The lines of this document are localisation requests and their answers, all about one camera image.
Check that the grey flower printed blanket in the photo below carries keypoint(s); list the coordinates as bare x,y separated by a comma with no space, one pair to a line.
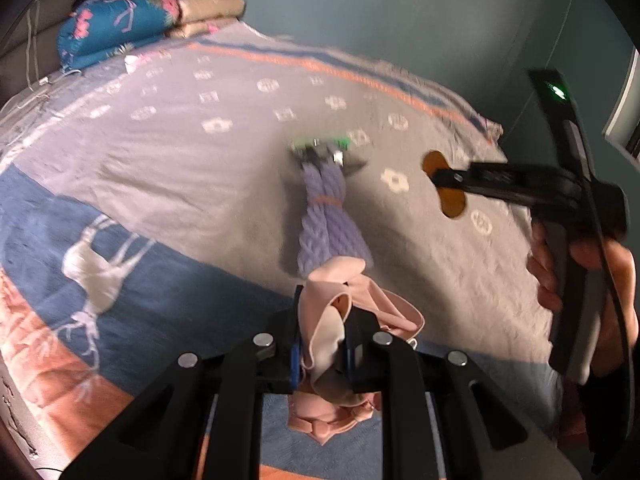
200,185

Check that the purple striped cloth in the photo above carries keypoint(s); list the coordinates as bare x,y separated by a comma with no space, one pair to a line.
325,225

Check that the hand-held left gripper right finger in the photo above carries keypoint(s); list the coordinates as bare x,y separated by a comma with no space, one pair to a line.
359,357

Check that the white window frame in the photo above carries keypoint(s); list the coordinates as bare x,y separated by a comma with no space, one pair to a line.
622,110

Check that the green silver snack wrapper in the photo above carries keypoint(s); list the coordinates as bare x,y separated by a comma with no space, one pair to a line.
320,152

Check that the beige folded pillows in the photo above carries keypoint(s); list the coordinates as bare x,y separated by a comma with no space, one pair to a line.
210,7

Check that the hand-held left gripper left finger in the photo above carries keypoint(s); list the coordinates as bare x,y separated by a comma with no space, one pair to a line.
295,366

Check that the pink cloth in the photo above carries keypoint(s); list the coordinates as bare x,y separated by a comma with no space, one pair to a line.
325,320

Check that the floral bed sheet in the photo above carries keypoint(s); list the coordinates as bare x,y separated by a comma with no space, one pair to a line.
492,130

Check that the person's right forearm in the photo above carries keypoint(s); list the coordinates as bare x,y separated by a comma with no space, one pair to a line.
582,420

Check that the white crumpled tissue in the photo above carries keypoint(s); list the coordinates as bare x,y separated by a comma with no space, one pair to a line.
131,63

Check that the folded blue floral quilt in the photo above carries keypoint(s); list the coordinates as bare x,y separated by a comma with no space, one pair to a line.
110,25

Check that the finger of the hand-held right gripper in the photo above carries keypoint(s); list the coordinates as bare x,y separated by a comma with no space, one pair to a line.
475,178

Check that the person's right hand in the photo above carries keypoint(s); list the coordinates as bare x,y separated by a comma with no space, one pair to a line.
582,255

